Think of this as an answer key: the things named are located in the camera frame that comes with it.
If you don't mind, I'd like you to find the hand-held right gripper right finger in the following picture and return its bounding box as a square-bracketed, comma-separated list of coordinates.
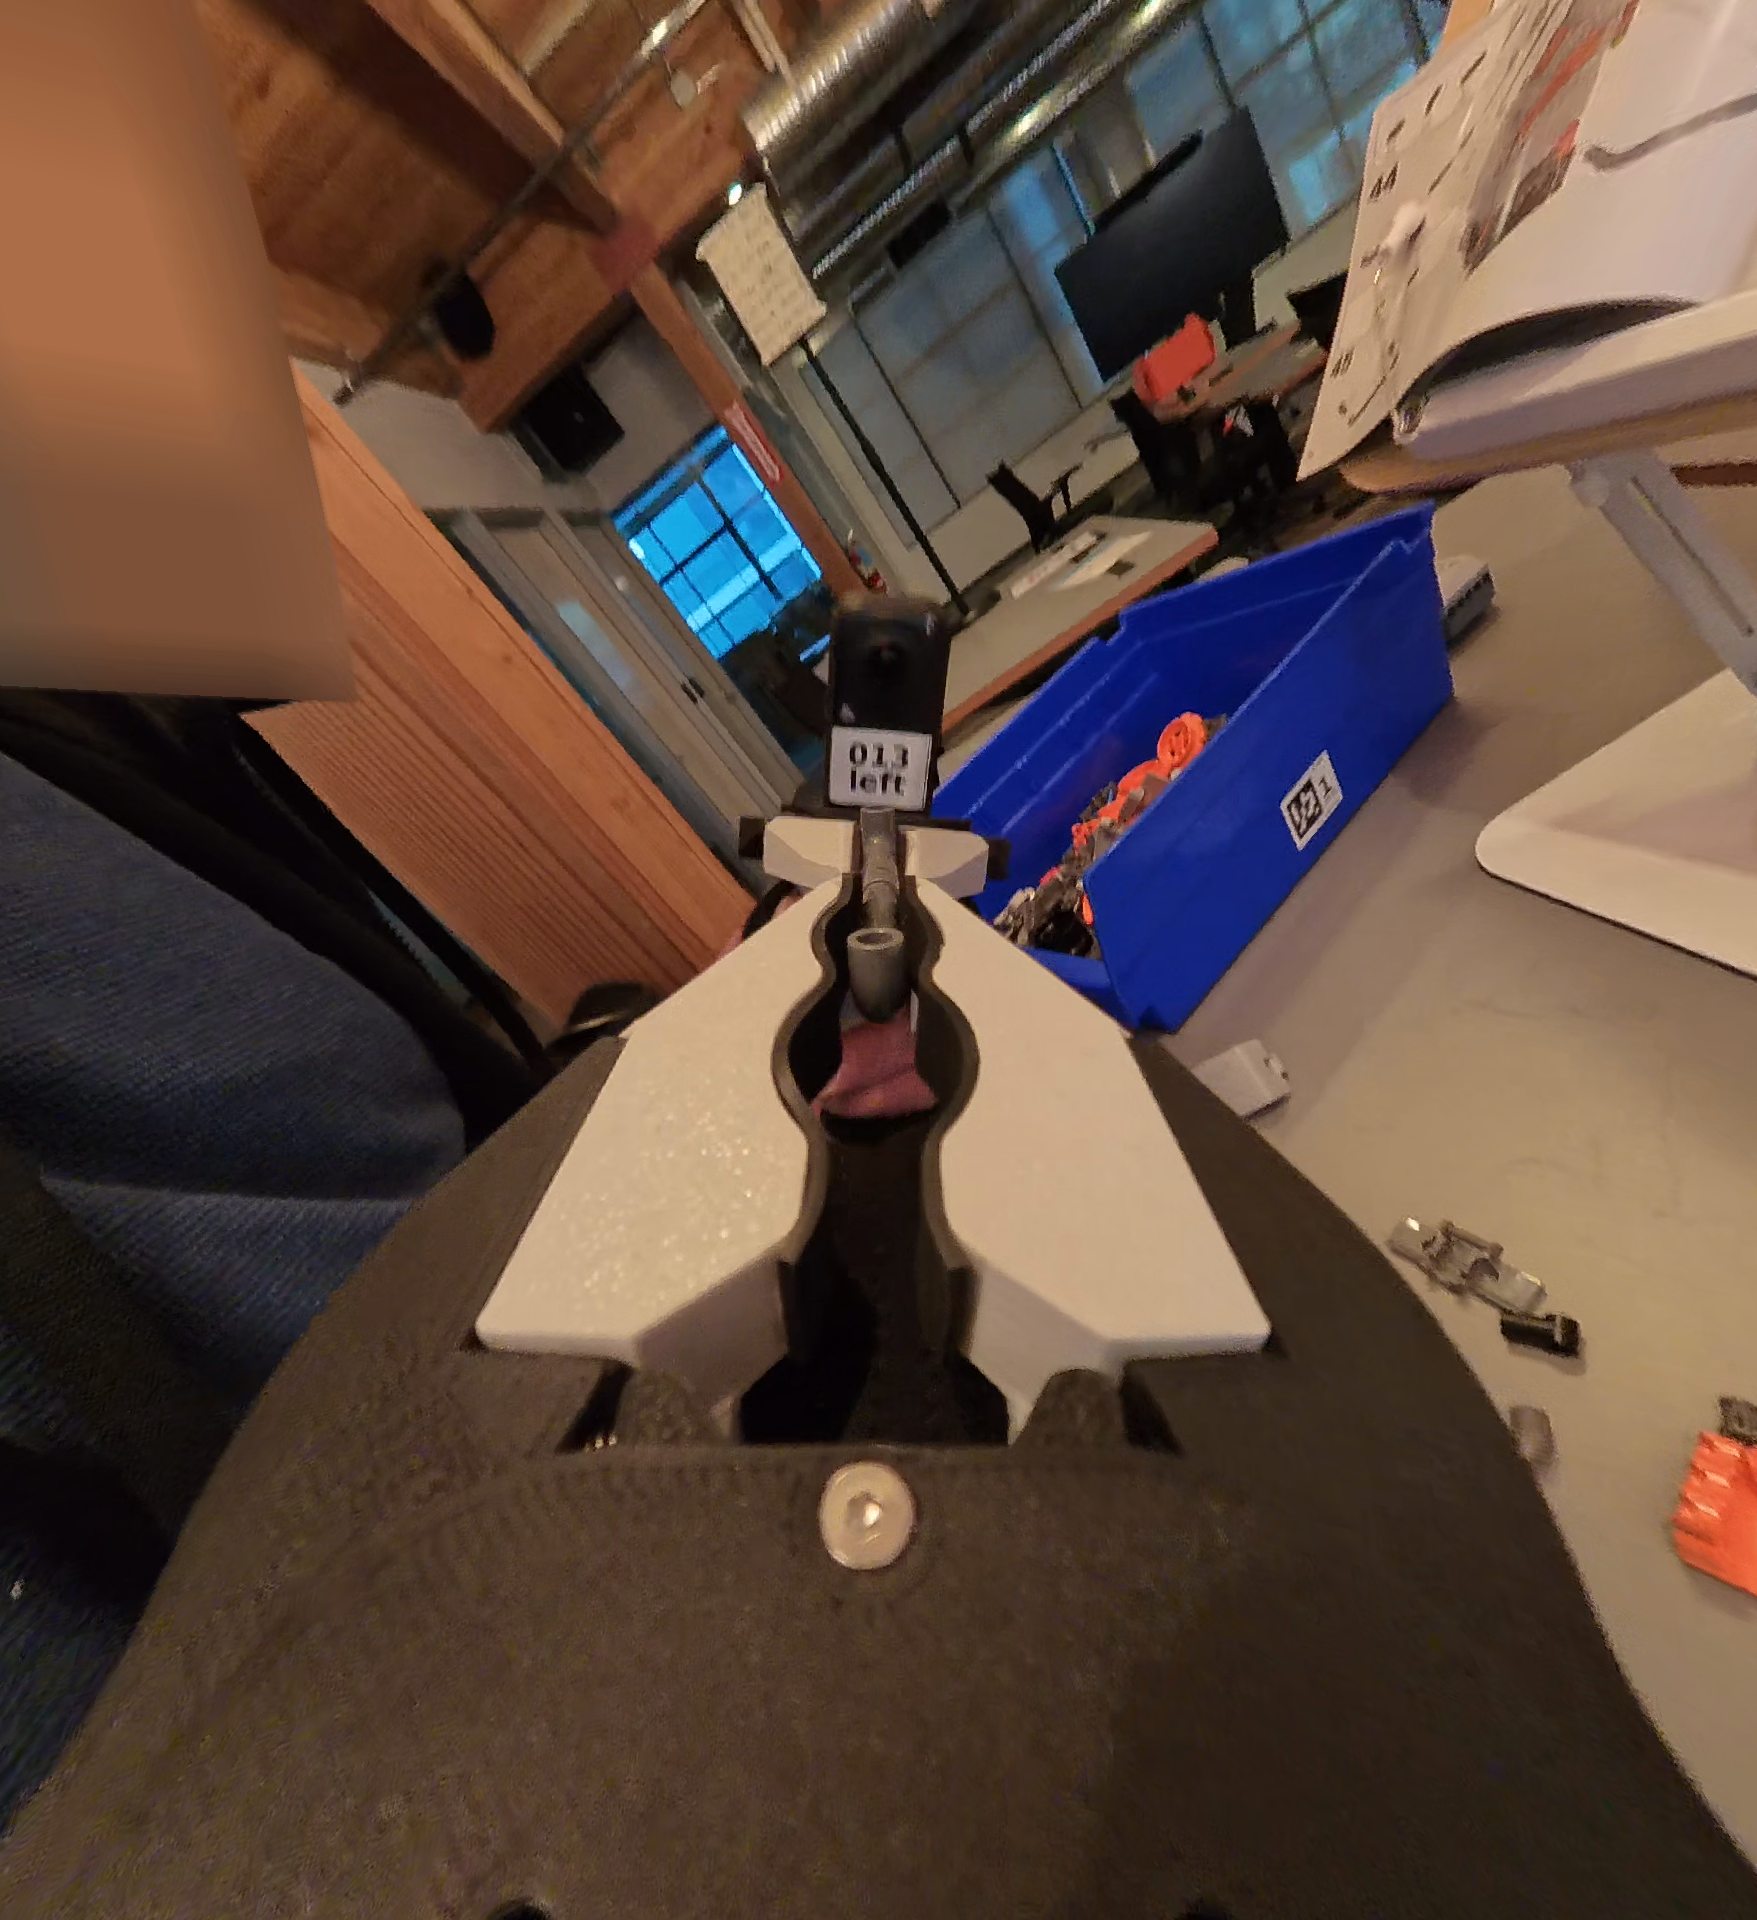
[885, 877, 1265, 1449]

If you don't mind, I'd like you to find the dark grey connector plate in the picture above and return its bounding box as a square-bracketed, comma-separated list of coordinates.
[1390, 1216, 1585, 1358]

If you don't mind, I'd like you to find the pile of toy building pieces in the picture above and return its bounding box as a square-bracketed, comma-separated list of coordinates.
[996, 715, 1240, 948]

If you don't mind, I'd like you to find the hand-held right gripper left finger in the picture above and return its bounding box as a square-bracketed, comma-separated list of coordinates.
[481, 877, 876, 1449]

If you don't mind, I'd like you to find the dark grey elbow connector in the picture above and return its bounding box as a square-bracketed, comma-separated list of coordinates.
[842, 886, 916, 1030]

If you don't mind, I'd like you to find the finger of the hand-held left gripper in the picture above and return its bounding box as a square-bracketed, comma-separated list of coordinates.
[758, 813, 876, 899]
[885, 813, 995, 896]

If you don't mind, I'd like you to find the wooden shelf unit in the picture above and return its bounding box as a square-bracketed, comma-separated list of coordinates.
[246, 363, 758, 1037]

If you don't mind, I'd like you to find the person's left hand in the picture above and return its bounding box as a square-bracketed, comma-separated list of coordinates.
[821, 1020, 938, 1128]

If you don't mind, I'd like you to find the light grey ribbed panel piece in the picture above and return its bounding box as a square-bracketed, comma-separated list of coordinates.
[1193, 1040, 1290, 1117]

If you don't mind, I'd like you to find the white stand base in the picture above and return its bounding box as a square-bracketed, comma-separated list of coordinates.
[1343, 269, 1757, 1008]

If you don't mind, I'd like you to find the window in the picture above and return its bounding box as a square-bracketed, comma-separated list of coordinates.
[615, 425, 827, 663]

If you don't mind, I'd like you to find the open instruction booklet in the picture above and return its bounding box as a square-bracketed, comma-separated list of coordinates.
[1298, 0, 1757, 481]

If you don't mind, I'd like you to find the black monitor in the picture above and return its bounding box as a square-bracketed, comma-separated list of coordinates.
[1053, 115, 1290, 387]

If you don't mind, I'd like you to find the blue plastic bin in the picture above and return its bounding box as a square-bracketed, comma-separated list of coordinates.
[932, 507, 1457, 1031]

